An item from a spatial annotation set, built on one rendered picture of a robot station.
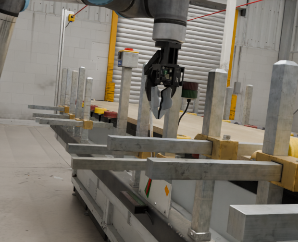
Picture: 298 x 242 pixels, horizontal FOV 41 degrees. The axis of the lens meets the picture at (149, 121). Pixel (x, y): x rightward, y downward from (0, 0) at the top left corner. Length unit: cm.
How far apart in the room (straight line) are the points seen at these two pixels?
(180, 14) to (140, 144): 39
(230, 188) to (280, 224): 87
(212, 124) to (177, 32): 26
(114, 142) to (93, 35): 833
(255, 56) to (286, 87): 1035
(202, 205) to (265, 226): 61
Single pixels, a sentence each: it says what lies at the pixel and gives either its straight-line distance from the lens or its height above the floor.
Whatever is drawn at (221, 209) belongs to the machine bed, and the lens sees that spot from 135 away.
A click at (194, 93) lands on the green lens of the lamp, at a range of 123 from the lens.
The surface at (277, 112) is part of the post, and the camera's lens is 78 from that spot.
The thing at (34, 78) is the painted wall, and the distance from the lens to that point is 888.
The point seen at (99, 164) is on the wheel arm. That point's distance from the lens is 112.
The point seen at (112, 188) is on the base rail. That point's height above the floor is 64.
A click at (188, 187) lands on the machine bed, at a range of 156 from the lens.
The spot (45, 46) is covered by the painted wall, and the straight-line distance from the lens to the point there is 892.
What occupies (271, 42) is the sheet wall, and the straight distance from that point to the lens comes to 1148.
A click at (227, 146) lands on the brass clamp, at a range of 94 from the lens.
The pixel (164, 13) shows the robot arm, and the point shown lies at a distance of 108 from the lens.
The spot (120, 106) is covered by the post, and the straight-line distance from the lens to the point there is 169.
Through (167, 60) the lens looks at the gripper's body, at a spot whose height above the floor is 115.
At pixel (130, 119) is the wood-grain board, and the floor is 89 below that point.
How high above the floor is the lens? 107
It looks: 5 degrees down
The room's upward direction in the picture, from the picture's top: 6 degrees clockwise
